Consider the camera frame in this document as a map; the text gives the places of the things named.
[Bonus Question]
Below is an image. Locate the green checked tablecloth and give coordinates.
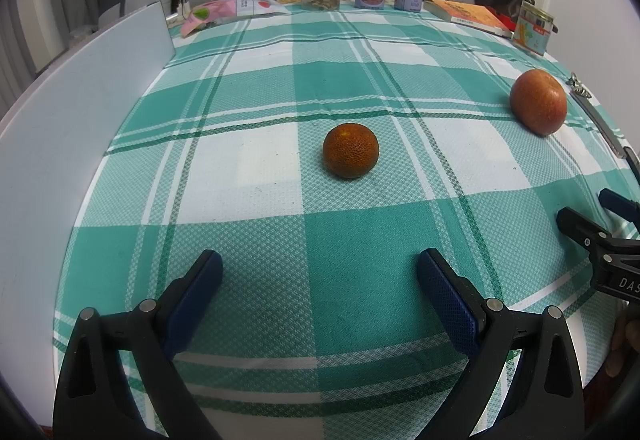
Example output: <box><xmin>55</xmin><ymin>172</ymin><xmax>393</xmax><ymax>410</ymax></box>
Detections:
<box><xmin>52</xmin><ymin>8</ymin><xmax>640</xmax><ymax>440</ymax></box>

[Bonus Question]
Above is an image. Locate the red apple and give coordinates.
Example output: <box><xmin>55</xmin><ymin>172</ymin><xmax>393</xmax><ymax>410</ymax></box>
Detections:
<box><xmin>509</xmin><ymin>69</ymin><xmax>569</xmax><ymax>136</ymax></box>

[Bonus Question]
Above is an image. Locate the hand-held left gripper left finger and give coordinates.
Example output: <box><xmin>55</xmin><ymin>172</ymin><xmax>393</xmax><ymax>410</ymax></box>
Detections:
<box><xmin>52</xmin><ymin>249</ymin><xmax>224</xmax><ymax>440</ymax></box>

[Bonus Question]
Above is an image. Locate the white board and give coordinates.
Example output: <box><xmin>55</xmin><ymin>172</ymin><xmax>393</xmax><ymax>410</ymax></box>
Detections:
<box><xmin>0</xmin><ymin>0</ymin><xmax>176</xmax><ymax>426</ymax></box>

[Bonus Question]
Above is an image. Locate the person's right hand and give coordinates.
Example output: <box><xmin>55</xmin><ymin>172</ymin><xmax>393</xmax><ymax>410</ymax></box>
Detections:
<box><xmin>606</xmin><ymin>303</ymin><xmax>640</xmax><ymax>378</ymax></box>

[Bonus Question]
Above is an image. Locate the pink snack packet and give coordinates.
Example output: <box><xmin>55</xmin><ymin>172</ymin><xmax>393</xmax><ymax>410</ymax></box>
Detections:
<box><xmin>181</xmin><ymin>0</ymin><xmax>291</xmax><ymax>37</ymax></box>

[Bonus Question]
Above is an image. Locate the printed tin box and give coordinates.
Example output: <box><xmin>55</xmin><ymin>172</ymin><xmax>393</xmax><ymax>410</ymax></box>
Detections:
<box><xmin>511</xmin><ymin>1</ymin><xmax>557</xmax><ymax>57</ymax></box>

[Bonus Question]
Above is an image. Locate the orange book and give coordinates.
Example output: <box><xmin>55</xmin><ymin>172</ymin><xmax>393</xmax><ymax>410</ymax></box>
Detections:
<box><xmin>424</xmin><ymin>0</ymin><xmax>513</xmax><ymax>39</ymax></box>

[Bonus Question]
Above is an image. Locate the metal rod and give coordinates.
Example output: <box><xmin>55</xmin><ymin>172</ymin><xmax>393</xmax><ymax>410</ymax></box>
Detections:
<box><xmin>567</xmin><ymin>73</ymin><xmax>640</xmax><ymax>171</ymax></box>

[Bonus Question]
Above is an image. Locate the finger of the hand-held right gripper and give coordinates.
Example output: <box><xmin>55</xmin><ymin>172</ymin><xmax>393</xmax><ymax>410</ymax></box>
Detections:
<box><xmin>556</xmin><ymin>206</ymin><xmax>640</xmax><ymax>250</ymax></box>
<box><xmin>599</xmin><ymin>188</ymin><xmax>640</xmax><ymax>222</ymax></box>

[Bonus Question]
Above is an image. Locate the white cable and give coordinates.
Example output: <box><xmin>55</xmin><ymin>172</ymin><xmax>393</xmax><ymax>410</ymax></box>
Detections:
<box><xmin>167</xmin><ymin>0</ymin><xmax>201</xmax><ymax>28</ymax></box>

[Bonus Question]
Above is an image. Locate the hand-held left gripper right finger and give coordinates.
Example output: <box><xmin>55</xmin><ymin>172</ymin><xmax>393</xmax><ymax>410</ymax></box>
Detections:
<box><xmin>417</xmin><ymin>247</ymin><xmax>586</xmax><ymax>440</ymax></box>

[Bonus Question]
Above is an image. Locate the small orange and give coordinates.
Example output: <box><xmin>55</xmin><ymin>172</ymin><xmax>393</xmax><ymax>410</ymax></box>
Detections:
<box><xmin>322</xmin><ymin>123</ymin><xmax>380</xmax><ymax>179</ymax></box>

